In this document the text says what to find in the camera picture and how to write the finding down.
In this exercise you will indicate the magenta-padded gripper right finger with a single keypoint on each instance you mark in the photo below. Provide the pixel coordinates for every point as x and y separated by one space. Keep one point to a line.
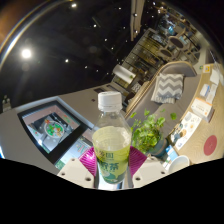
148 170

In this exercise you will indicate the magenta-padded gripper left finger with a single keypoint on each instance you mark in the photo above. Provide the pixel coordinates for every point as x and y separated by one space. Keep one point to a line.
76 170

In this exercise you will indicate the green-labelled clear drink bottle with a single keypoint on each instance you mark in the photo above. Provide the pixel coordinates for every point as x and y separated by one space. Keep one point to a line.
111 146

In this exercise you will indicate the blue and white carton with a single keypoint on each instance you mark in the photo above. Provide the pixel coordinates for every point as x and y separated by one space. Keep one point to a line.
171 153

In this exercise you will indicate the green potted plant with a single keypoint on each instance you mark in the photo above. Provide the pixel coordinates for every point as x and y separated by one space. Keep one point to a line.
148 133

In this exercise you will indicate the white printed paper placemat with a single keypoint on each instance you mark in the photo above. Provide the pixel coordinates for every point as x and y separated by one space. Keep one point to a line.
186 128

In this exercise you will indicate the flat round red coaster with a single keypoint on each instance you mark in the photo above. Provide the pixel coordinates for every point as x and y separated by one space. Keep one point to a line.
210 145

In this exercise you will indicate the grey chevron pillow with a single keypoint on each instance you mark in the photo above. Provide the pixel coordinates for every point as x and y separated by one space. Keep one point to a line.
168 88

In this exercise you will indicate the white tissue packet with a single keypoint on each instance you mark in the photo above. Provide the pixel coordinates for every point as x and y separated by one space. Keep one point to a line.
204 90

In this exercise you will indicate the white printed leaflet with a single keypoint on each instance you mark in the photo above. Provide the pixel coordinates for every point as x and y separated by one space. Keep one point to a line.
212 94

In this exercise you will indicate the white round column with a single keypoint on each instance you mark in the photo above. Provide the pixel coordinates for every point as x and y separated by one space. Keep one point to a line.
122 73

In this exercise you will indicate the grey curved sofa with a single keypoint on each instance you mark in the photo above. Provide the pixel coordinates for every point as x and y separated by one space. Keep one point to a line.
176 68

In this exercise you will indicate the white paper napkin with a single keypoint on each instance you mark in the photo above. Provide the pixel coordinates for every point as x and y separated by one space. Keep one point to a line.
215 76

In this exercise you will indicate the yellow square sticker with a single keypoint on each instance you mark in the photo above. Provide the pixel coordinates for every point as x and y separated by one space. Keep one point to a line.
207 69

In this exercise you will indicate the group of ceiling lights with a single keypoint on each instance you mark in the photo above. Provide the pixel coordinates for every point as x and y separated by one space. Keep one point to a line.
26 53

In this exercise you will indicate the group of dining chairs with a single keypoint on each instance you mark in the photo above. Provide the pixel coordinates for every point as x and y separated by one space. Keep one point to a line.
176 41

